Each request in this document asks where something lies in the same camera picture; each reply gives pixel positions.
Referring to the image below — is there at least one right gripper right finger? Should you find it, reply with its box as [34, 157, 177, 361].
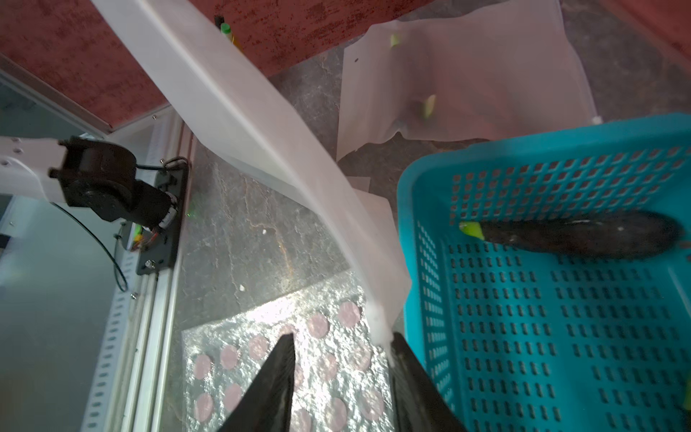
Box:
[390, 332, 468, 432]

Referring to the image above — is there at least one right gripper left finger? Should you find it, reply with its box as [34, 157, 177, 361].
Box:
[219, 334, 296, 432]

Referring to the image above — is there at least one clear zip-top bag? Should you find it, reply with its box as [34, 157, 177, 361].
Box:
[337, 1, 599, 158]
[95, 1, 411, 347]

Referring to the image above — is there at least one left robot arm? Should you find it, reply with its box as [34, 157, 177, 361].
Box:
[1, 137, 179, 230]

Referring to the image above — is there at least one pink dotted zip-top bag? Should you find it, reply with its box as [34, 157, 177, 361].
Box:
[183, 271, 395, 431]

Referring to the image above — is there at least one teal plastic basket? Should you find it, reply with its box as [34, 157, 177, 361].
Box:
[398, 113, 690, 431]

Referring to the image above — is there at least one aluminium front rail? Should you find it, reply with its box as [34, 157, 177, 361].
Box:
[77, 107, 198, 432]

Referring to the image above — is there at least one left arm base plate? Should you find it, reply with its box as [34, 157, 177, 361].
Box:
[115, 157, 190, 275]

